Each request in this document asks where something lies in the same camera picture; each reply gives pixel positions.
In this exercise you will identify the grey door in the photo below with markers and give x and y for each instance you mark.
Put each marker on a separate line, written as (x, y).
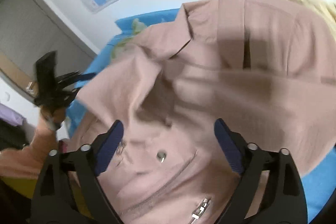
(34, 27)

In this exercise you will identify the black cloth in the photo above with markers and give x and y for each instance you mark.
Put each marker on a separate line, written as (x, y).
(11, 134)

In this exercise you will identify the purple cloth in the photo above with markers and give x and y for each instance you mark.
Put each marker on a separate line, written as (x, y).
(10, 115)

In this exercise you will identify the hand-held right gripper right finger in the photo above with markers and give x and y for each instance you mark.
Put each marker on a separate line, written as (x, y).
(227, 146)

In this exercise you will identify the yellow object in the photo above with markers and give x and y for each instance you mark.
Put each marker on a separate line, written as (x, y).
(19, 187)

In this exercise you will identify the blue map print blanket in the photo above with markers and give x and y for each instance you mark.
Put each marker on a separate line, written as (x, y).
(124, 26)

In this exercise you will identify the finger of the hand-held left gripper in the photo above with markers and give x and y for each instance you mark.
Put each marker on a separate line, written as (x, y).
(74, 90)
(88, 76)

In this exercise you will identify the person's left hand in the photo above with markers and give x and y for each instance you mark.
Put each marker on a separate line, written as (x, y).
(53, 117)

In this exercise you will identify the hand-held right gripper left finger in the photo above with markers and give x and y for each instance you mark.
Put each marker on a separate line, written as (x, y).
(111, 144)

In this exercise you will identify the person's left forearm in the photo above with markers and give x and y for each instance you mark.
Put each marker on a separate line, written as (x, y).
(31, 153)

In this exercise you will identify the pink zip jacket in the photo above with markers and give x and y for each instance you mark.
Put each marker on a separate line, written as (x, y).
(210, 82)

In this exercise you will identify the brown wooden board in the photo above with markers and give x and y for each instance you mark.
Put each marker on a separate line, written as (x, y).
(13, 71)

